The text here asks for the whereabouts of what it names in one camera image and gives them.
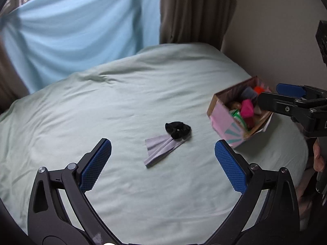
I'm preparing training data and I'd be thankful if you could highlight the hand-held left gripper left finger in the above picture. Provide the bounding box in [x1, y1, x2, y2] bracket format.
[27, 138, 120, 245]

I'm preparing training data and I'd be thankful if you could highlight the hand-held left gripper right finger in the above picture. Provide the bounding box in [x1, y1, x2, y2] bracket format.
[204, 139, 300, 245]

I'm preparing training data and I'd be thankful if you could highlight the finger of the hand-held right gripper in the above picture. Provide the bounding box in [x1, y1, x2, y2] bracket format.
[276, 83, 308, 98]
[258, 91, 304, 119]

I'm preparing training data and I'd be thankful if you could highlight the grey blue sock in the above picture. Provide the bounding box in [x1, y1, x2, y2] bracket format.
[241, 87, 259, 100]

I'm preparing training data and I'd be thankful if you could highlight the pink pouch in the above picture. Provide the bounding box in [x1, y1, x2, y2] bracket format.
[241, 99, 255, 119]

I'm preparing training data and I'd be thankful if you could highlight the green tissue packet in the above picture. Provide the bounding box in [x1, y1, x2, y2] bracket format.
[229, 109, 250, 131]

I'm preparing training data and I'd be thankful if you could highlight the mushroom plush toy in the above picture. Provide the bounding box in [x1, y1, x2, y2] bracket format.
[226, 101, 243, 111]

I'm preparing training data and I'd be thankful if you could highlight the pink patterned cardboard box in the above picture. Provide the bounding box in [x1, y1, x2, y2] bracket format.
[206, 76, 273, 149]

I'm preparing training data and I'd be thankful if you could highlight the black scrunchie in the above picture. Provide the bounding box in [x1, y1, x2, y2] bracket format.
[165, 121, 192, 140]

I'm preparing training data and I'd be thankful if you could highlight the grey cleaning cloth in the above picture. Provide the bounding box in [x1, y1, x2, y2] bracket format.
[144, 134, 191, 168]

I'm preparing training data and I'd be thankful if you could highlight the person's right hand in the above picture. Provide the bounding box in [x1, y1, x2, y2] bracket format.
[313, 138, 326, 173]

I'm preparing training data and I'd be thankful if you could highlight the brown curtain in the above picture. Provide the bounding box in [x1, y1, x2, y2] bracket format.
[0, 38, 30, 113]
[159, 0, 237, 52]

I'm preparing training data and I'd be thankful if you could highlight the light blue hanging cloth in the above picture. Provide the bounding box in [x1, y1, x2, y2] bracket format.
[0, 0, 161, 95]

